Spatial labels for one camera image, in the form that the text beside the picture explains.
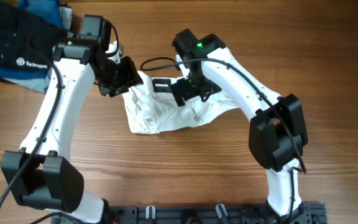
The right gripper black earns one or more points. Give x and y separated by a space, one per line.
182 83

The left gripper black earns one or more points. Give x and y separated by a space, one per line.
131 78

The white polo shirt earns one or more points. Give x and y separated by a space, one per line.
151 112

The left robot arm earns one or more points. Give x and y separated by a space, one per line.
39 175

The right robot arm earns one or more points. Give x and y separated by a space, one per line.
277 132

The blue folded shirt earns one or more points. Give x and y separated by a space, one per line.
49 11

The black folded shirt with logo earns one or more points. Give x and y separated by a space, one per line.
26 39

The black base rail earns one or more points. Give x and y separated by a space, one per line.
310 213

